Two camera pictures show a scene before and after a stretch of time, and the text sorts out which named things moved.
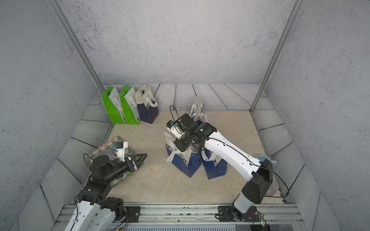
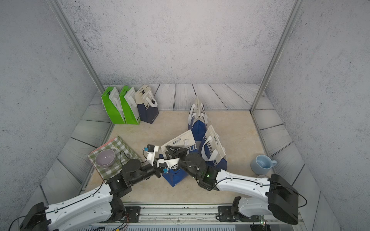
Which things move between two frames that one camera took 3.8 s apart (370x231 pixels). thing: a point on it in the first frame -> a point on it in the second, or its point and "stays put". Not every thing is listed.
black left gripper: [130, 163] -> [157, 170]
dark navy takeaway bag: [147, 104] stays put
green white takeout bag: [111, 97] stays put
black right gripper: [180, 147] -> [178, 154]
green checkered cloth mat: [121, 152] stays put
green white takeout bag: [129, 106] stays put
